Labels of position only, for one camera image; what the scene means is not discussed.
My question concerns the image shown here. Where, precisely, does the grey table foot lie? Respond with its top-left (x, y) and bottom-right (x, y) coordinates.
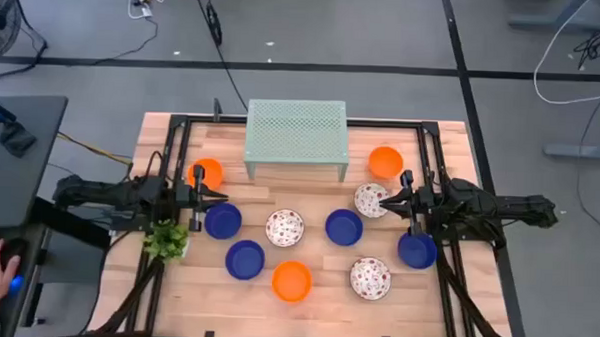
top-left (507, 0), bottom-right (600, 34)
top-left (542, 140), bottom-right (600, 160)

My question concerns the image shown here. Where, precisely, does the green metal mesh shelf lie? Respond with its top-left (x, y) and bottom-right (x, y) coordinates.
top-left (242, 97), bottom-right (352, 184)

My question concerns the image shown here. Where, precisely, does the white floral mini bowl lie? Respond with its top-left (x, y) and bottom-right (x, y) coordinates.
top-left (348, 255), bottom-right (393, 302)
top-left (352, 181), bottom-right (394, 221)
top-left (264, 207), bottom-right (307, 249)

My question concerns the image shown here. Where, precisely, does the thin black floor cable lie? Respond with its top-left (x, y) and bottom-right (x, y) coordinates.
top-left (573, 72), bottom-right (600, 246)
top-left (90, 14), bottom-right (160, 68)

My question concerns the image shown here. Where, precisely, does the black desk foot bar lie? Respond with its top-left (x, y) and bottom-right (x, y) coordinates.
top-left (29, 196), bottom-right (114, 251)

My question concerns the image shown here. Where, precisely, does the black cable with strap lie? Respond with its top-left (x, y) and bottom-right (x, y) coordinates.
top-left (188, 0), bottom-right (253, 112)

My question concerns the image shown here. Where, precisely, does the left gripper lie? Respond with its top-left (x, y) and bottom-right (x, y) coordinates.
top-left (173, 163), bottom-right (230, 234)

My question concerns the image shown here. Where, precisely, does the blue plastic mini bowl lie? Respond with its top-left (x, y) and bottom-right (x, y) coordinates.
top-left (203, 201), bottom-right (244, 242)
top-left (397, 230), bottom-right (439, 271)
top-left (224, 238), bottom-right (267, 282)
top-left (324, 207), bottom-right (365, 248)

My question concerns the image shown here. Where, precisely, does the black desk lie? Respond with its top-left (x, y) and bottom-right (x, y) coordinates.
top-left (0, 93), bottom-right (69, 232)

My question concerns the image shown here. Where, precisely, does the orange plastic mini bowl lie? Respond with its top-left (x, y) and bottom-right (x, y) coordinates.
top-left (270, 259), bottom-right (314, 305)
top-left (367, 145), bottom-right (406, 181)
top-left (186, 157), bottom-right (225, 191)

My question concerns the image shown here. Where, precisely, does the long white cable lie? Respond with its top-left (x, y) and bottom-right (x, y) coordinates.
top-left (531, 0), bottom-right (600, 107)

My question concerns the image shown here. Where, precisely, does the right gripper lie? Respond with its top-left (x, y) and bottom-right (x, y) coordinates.
top-left (377, 169), bottom-right (434, 238)

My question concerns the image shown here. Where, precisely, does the black and blue desk device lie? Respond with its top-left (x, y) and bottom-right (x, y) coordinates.
top-left (0, 94), bottom-right (39, 159)

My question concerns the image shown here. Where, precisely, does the grey mouse table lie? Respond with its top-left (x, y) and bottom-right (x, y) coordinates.
top-left (0, 221), bottom-right (49, 337)

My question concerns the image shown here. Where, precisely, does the black cable bundle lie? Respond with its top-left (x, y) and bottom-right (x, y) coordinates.
top-left (572, 17), bottom-right (600, 71)

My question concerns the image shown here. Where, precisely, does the small green potted plant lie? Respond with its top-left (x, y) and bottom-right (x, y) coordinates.
top-left (142, 218), bottom-right (191, 264)

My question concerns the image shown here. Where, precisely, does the black aluminium table frame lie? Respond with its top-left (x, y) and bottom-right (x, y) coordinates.
top-left (86, 108), bottom-right (533, 337)

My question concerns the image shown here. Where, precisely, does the black computer mouse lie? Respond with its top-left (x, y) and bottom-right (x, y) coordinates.
top-left (0, 237), bottom-right (28, 298)

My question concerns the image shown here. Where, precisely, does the yellow cable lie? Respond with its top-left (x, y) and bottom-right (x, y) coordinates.
top-left (54, 131), bottom-right (134, 167)

